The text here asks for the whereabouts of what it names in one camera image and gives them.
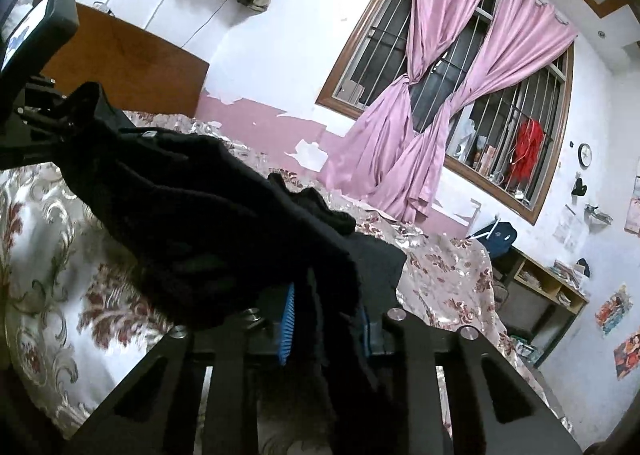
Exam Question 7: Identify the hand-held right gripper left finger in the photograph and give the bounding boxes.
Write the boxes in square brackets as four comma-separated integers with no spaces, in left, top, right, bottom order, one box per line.
[65,284,297,455]

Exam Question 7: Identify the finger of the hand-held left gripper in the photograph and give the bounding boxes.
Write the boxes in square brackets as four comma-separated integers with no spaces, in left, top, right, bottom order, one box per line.
[17,101,71,136]

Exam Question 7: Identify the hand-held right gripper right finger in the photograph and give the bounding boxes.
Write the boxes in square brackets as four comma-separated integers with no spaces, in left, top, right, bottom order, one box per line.
[357,306,587,455]

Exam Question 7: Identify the black jacket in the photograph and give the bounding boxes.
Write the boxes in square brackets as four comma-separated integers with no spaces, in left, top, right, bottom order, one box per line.
[56,81,409,455]

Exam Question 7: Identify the wooden headboard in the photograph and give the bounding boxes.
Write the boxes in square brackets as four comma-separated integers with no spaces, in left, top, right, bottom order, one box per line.
[39,2,210,118]

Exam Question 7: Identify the blue backpack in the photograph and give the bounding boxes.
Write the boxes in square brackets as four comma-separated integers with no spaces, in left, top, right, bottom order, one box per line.
[469,220,519,262]

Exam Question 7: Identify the floral satin bedspread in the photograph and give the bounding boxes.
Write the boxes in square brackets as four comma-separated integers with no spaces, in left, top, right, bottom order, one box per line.
[0,109,576,455]

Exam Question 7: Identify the wooden desk shelf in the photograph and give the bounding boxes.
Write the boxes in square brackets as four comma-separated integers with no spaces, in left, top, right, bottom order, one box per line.
[492,247,590,367]

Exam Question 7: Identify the pink curtain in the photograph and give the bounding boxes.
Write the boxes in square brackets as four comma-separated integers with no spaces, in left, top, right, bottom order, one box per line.
[366,0,579,224]
[319,0,497,199]

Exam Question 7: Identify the windowsill bottles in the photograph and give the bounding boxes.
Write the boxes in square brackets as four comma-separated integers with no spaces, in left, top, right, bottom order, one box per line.
[472,134,499,174]

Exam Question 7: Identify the red garment at window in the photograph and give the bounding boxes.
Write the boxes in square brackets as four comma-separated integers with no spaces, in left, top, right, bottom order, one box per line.
[509,118,546,184]

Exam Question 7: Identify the pink curtains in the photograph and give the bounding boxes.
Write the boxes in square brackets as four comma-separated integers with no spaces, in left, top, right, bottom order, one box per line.
[315,0,577,226]

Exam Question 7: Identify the thin wall cable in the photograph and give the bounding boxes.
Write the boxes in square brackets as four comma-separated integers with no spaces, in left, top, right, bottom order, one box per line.
[179,0,232,50]

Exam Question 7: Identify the paper wall calendar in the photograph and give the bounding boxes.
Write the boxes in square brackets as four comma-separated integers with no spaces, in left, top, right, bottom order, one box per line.
[552,204,584,252]

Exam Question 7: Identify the colourful cartoon wall poster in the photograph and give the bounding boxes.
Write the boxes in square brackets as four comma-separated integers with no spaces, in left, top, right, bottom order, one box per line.
[613,332,640,382]
[594,284,634,337]

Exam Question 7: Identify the metal wall rack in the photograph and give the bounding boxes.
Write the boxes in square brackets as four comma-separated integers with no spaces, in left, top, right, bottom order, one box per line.
[584,204,614,225]

